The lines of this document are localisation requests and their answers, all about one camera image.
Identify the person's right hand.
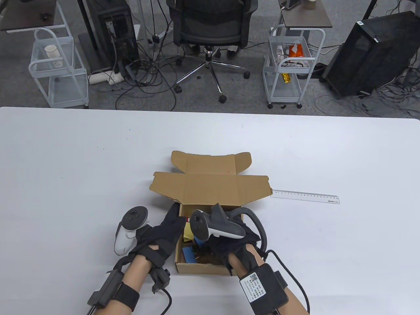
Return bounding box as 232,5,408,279
207,223,263,276

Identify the person's left hand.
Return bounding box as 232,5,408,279
130,202,187,268

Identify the brown cardboard mailer box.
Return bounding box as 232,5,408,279
149,150,273,275

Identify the clear plastic ruler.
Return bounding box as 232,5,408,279
271,190,340,204

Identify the person's right forearm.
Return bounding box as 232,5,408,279
228,244,310,315

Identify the black wrist sensor box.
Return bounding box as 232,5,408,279
87,271,141,311
240,264,289,314

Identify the open black computer tower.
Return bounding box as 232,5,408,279
86,0,141,71

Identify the black mesh office chair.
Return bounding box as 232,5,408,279
166,0,259,104

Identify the grey white handheld controller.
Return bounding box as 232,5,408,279
190,203,267,255
114,206,149,271

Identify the white power strip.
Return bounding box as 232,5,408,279
89,68,124,85

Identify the black mesh computer tower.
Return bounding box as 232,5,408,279
322,11,420,98

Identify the small brown desk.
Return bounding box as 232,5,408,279
279,0,333,29

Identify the dark wooden desk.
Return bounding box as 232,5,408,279
0,0,58,32

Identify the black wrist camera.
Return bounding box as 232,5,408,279
152,267,171,294

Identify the black glove cable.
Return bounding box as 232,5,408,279
265,249,310,315
161,289,173,315

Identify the tangle of black floor cables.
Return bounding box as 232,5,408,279
313,66,420,118
113,59,178,112

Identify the white wire utility cart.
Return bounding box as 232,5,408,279
28,28,90,109
262,25,326,109

